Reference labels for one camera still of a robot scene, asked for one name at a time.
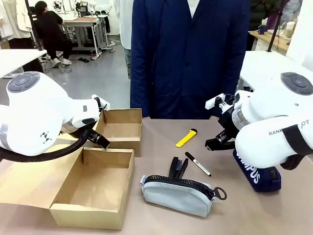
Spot black stapler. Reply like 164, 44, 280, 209
168, 156, 189, 180

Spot background person in black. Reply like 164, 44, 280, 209
34, 0, 73, 69

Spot person in blue coat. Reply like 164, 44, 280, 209
129, 0, 252, 120

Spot wooden background table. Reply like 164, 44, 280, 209
248, 28, 297, 53

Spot black right arm cable sleeve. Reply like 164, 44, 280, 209
280, 124, 313, 171

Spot black arm cable sleeve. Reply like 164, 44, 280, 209
0, 126, 91, 164
280, 124, 313, 171

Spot large open cardboard box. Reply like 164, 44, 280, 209
0, 143, 135, 231

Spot black slanted pole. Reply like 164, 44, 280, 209
266, 0, 286, 53

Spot black marker pen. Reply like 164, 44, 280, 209
184, 151, 212, 177

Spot navy campus pencil case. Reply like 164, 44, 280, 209
232, 148, 282, 193

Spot white side table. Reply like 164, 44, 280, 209
0, 48, 47, 79

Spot black stand pole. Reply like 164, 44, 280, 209
24, 0, 44, 51

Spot yellow utility knife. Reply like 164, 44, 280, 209
175, 128, 198, 148

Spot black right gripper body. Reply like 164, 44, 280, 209
215, 94, 243, 145

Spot black left arm cable sleeve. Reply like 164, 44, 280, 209
0, 126, 91, 164

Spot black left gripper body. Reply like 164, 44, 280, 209
87, 131, 105, 147

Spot grey zipper pencil case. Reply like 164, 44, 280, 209
140, 174, 227, 218

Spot small open cardboard box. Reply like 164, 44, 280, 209
58, 108, 143, 158

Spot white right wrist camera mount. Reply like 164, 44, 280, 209
204, 96, 226, 110

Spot background workbench wooden top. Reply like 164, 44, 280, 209
62, 16, 110, 57

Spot background person in cream coat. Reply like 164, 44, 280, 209
0, 0, 34, 50

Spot background person in white coat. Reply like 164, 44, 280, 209
114, 0, 134, 79

